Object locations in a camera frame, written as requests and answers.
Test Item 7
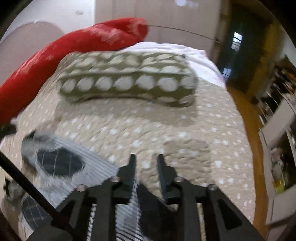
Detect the beige dotted quilted bedspread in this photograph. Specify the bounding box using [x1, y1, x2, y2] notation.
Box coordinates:
[1, 58, 255, 240]

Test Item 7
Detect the white open shelving unit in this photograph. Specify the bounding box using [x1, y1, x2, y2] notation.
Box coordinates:
[257, 56, 295, 240]

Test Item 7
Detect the olive hedgehog pattern bolster pillow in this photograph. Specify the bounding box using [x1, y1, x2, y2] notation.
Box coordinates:
[57, 51, 197, 107]

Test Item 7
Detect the white bed sheet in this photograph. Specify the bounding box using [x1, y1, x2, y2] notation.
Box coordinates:
[121, 42, 226, 90]

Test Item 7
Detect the yellow framed dark door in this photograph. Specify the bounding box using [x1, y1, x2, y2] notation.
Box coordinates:
[217, 1, 279, 99]

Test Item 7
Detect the pink arched headboard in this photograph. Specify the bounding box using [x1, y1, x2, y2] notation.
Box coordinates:
[0, 22, 64, 84]

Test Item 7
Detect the red floral blanket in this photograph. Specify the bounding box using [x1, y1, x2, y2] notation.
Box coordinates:
[1, 18, 148, 125]

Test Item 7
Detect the white glossy wardrobe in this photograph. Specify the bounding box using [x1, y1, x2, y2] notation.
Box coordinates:
[95, 0, 230, 56]

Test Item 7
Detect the black cable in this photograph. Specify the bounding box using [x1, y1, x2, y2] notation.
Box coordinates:
[0, 151, 77, 237]

